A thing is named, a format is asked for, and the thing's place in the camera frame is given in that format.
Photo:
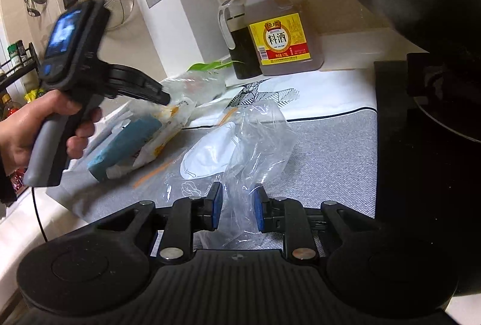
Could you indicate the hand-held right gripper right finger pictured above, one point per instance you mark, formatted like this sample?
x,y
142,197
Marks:
x,y
259,210

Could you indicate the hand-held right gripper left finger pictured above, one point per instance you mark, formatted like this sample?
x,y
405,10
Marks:
x,y
216,205

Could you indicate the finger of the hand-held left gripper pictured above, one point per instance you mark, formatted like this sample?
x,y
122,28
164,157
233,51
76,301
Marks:
x,y
142,84

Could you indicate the white printed plastic bag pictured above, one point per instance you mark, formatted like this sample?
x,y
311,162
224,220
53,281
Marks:
x,y
169,122

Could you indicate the crushed green-label plastic bottle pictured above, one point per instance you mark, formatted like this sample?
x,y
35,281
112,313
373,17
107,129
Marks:
x,y
195,84

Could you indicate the clear plastic bag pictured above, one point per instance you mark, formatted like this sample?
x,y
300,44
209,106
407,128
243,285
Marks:
x,y
259,144

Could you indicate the person's left hand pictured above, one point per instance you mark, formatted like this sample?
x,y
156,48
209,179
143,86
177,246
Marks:
x,y
22,137

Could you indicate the white face mask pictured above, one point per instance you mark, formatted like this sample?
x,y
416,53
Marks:
x,y
210,156

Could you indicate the clear zip bag orange stripe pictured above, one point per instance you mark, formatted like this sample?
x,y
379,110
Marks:
x,y
165,186

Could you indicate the blue packet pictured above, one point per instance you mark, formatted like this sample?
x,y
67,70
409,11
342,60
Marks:
x,y
124,144

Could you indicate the green-capped spice jar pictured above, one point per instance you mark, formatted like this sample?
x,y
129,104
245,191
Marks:
x,y
14,58

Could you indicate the yellow-green snack bag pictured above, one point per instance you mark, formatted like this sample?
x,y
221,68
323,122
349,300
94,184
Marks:
x,y
32,94

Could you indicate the grey mat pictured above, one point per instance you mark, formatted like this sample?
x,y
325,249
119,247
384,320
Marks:
x,y
330,159

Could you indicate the dark oil dispenser bottle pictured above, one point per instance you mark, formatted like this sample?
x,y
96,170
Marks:
x,y
244,54

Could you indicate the cooking wine jug yellow label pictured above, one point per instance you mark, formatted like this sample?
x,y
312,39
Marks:
x,y
282,39

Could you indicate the black stovetop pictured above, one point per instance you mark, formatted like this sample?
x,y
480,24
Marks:
x,y
413,178

